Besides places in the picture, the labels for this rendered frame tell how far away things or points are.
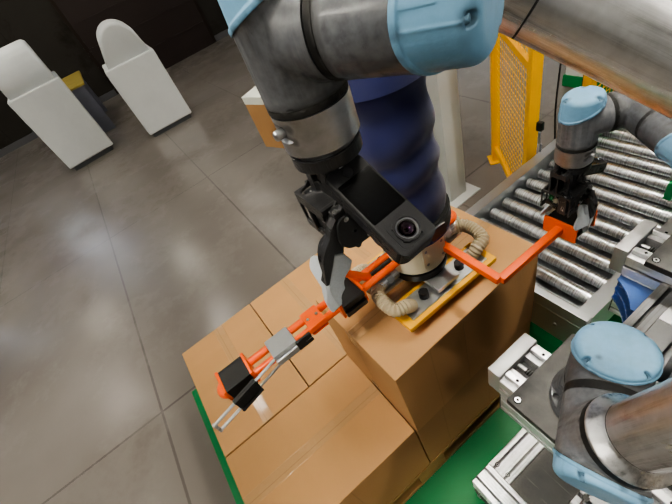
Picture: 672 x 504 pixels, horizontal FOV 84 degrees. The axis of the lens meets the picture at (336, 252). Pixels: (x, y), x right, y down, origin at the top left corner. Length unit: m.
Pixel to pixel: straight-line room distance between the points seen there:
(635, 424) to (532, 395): 0.36
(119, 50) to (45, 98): 1.24
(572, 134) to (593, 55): 0.54
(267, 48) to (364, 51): 0.08
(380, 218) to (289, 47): 0.16
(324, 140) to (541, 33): 0.19
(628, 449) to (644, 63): 0.43
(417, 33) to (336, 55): 0.06
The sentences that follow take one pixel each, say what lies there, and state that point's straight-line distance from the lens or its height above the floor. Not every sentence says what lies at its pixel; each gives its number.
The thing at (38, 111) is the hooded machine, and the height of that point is 0.89.
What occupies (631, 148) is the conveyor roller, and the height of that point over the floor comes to 0.54.
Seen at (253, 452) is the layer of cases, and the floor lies 0.54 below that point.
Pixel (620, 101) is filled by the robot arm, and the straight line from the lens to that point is 0.93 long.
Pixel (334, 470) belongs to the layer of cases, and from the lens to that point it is 1.46.
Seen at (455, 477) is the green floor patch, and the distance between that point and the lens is 1.94.
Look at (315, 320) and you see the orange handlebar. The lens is 1.00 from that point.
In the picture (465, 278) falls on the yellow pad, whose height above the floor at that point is 1.00.
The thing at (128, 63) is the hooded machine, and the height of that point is 0.97.
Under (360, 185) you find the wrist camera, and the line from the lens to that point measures 0.36.
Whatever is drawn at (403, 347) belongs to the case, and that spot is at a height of 0.94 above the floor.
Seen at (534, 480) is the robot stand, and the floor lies 0.21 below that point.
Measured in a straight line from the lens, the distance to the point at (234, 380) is 1.00.
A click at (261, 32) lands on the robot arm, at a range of 0.31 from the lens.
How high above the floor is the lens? 1.89
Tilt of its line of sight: 43 degrees down
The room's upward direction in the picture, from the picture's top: 24 degrees counter-clockwise
